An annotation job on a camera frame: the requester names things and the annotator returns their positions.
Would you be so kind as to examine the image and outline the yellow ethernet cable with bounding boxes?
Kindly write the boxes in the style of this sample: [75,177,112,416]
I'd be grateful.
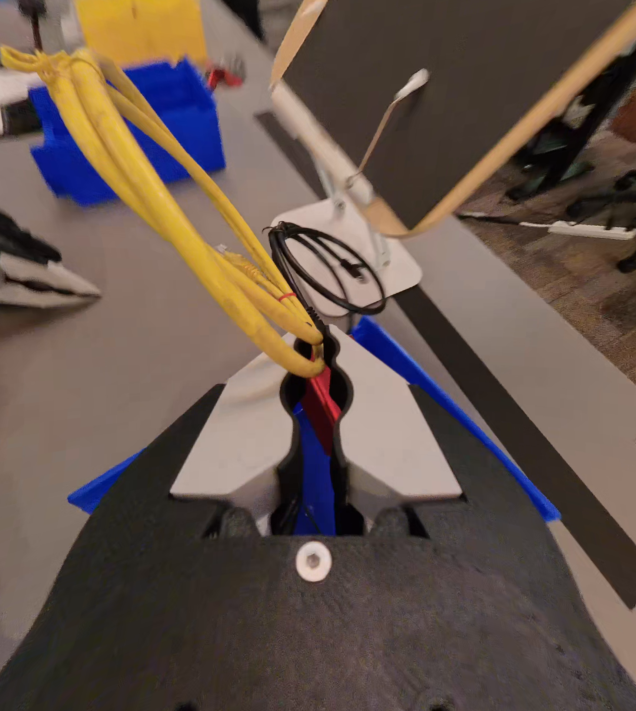
[0,46,327,380]

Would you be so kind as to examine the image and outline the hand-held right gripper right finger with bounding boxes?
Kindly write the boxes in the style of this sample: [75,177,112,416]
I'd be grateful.
[329,327,463,518]

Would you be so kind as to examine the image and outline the red metal adapter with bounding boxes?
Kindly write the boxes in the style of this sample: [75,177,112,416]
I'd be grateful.
[302,344,345,456]

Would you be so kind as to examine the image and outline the blue plastic bin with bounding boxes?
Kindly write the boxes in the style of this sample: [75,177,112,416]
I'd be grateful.
[29,57,227,207]
[67,316,562,537]

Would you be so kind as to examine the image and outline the white power strip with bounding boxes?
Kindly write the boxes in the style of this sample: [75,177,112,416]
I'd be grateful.
[518,219,636,241]

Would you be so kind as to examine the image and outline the black cable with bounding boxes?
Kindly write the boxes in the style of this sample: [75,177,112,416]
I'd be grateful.
[262,221,388,356]

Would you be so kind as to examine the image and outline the yellow plastic bin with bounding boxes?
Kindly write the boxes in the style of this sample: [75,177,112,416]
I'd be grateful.
[75,0,209,69]

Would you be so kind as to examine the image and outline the black chair base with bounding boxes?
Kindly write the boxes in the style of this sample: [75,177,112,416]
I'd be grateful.
[567,169,636,274]

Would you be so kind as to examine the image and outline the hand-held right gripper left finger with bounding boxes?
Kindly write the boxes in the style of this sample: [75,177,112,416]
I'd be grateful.
[169,333,301,520]

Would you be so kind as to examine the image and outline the red ethernet cable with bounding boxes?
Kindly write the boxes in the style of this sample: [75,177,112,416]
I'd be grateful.
[206,53,245,91]

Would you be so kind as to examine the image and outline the white board stand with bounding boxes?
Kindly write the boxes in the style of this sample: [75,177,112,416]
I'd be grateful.
[269,69,424,318]

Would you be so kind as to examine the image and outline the wood-edged black board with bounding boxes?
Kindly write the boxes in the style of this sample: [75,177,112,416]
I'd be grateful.
[269,0,636,238]

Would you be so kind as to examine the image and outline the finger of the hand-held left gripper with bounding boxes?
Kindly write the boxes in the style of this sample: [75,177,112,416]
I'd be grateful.
[0,253,102,297]
[0,282,82,309]

